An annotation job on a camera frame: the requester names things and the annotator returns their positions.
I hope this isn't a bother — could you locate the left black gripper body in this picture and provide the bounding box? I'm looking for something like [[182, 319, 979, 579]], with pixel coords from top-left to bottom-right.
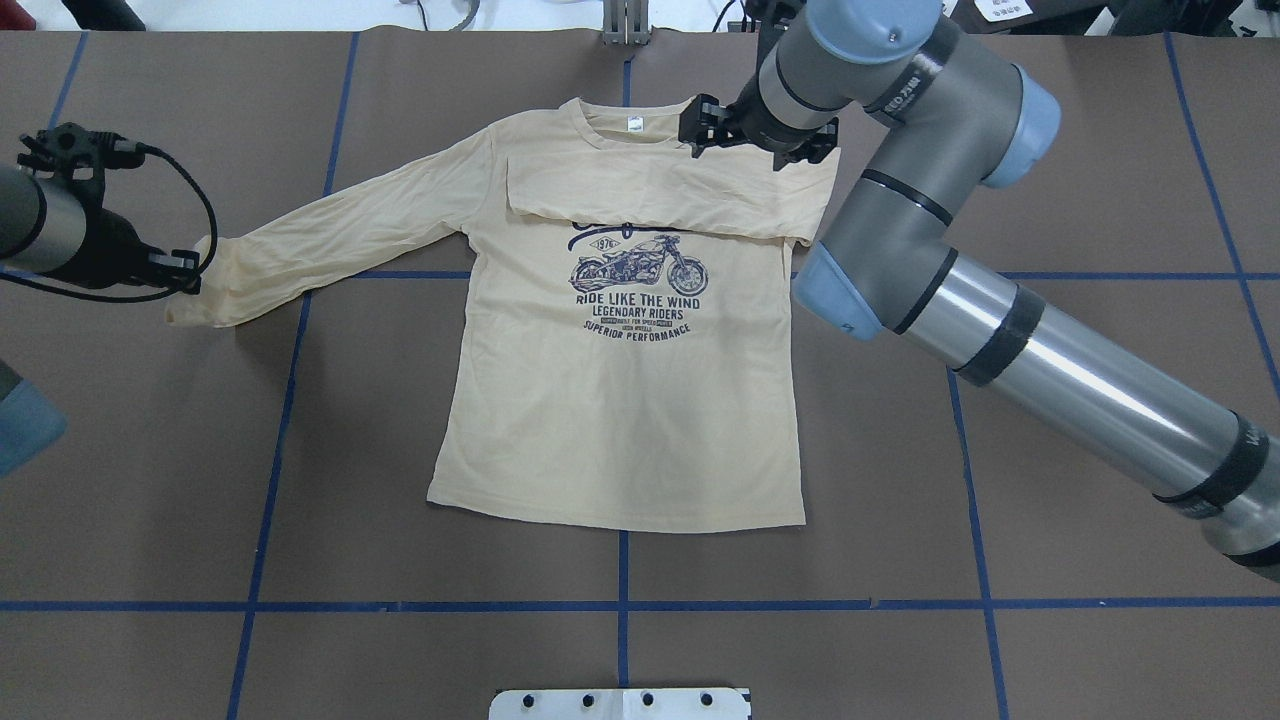
[[88, 215, 172, 290]]

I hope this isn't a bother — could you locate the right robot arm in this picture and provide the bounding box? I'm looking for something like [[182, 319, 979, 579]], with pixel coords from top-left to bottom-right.
[[746, 1, 1277, 582]]

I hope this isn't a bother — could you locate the white camera mast pedestal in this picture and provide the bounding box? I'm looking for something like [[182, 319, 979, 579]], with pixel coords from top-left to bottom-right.
[[488, 687, 754, 719]]

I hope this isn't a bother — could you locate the aluminium frame post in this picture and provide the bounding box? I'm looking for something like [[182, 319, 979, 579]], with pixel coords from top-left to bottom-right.
[[602, 0, 652, 46]]

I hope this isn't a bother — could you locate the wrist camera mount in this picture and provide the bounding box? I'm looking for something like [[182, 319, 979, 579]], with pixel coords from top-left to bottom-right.
[[17, 122, 146, 209], [677, 94, 749, 159]]

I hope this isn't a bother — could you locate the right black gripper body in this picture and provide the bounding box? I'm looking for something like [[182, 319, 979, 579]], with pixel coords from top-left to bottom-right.
[[735, 100, 836, 161]]

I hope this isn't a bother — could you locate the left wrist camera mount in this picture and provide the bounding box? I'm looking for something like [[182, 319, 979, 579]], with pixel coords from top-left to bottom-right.
[[17, 122, 146, 209]]

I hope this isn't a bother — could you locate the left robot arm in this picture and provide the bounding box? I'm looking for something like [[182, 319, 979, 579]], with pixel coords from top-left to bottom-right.
[[1, 167, 202, 477]]

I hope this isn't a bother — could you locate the beige long-sleeve printed shirt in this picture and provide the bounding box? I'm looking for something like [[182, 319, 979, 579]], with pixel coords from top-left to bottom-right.
[[165, 99, 840, 534]]

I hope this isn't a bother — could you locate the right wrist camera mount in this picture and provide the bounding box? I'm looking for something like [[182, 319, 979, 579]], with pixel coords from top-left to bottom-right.
[[677, 94, 749, 159]]

